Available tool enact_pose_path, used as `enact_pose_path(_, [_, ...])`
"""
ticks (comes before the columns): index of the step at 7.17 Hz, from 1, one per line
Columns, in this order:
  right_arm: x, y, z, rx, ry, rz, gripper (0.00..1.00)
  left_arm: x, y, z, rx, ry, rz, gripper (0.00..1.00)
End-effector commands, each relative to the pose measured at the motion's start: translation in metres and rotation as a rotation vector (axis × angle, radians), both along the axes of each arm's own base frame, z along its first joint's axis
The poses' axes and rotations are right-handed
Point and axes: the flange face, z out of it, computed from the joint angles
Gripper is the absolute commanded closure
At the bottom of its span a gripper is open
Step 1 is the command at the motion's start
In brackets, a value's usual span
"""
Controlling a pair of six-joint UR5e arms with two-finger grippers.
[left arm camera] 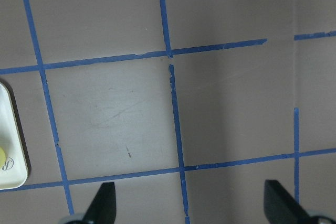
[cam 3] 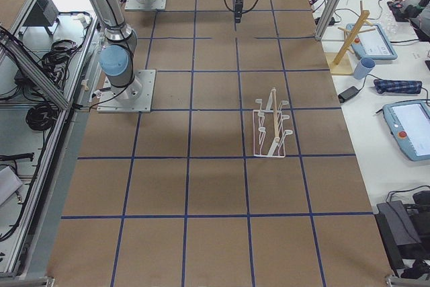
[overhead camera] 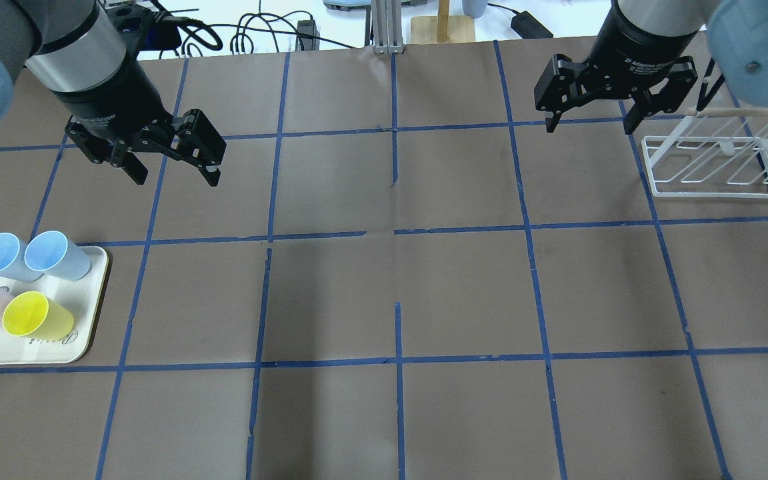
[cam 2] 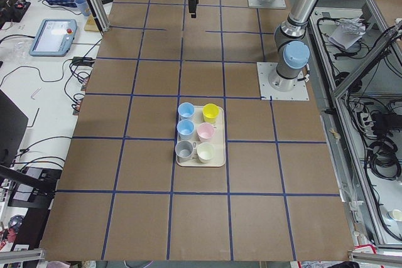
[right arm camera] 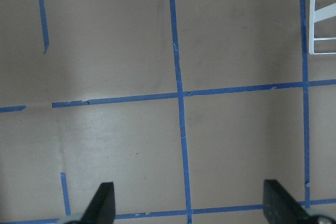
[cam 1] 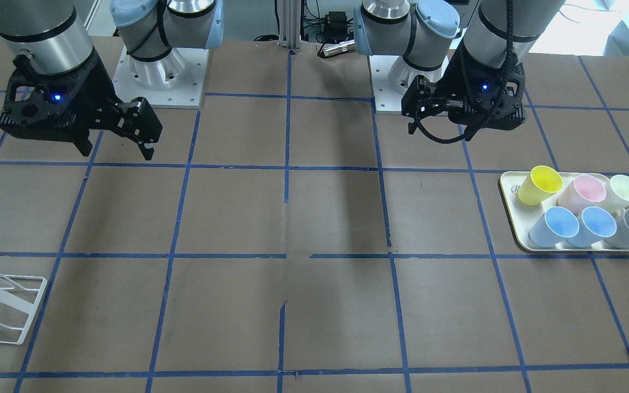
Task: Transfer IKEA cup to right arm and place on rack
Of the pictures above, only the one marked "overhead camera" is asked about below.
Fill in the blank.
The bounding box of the cream plastic tray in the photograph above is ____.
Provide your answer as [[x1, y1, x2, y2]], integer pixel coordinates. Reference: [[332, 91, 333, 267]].
[[0, 246, 111, 365]]

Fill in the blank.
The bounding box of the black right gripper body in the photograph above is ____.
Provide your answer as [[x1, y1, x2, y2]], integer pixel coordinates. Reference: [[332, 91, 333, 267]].
[[580, 19, 691, 106]]

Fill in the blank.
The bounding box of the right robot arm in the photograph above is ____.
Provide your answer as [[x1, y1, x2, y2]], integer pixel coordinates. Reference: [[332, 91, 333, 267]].
[[534, 1, 768, 134]]

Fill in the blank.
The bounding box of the black cable bundle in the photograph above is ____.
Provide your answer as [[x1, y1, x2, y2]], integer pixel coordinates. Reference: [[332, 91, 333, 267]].
[[157, 10, 358, 57]]

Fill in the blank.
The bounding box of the wooden stand base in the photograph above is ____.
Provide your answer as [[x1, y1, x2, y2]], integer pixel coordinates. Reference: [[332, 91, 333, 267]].
[[408, 1, 476, 45]]

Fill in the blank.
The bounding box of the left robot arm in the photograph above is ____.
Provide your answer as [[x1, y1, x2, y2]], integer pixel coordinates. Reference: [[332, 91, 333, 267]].
[[0, 1, 226, 187]]

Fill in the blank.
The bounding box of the light blue plastic cup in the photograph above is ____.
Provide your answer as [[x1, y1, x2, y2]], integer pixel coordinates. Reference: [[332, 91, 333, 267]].
[[24, 230, 91, 281]]

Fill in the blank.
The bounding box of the black power adapter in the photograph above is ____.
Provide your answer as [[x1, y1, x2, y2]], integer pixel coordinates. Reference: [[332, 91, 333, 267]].
[[510, 11, 554, 39]]

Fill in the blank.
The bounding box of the white wire cup rack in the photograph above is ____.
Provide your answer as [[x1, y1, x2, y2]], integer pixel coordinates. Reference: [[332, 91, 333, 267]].
[[640, 106, 768, 199]]

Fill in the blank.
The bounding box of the yellow plastic cup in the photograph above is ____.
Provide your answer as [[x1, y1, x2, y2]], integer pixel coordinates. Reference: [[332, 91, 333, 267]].
[[3, 291, 75, 341]]

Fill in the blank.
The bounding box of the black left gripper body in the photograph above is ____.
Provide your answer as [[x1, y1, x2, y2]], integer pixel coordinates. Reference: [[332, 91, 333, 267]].
[[54, 59, 176, 167]]

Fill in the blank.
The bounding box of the aluminium profile post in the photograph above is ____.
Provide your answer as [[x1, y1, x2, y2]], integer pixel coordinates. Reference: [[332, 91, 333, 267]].
[[371, 0, 405, 55]]

